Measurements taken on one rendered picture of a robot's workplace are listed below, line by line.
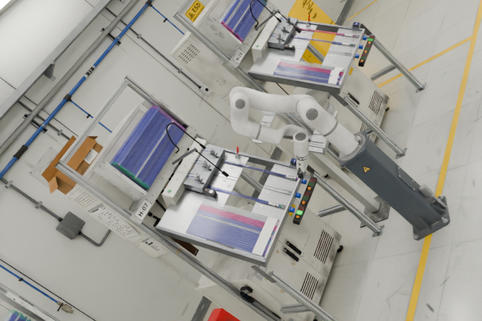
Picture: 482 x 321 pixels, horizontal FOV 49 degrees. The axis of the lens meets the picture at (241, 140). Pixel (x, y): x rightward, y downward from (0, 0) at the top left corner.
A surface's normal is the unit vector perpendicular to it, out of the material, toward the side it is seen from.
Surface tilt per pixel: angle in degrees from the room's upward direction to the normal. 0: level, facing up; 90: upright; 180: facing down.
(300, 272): 90
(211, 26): 90
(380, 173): 90
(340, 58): 44
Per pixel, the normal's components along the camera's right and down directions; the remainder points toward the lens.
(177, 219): -0.14, -0.66
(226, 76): -0.39, 0.72
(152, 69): 0.55, -0.32
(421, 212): -0.18, 0.58
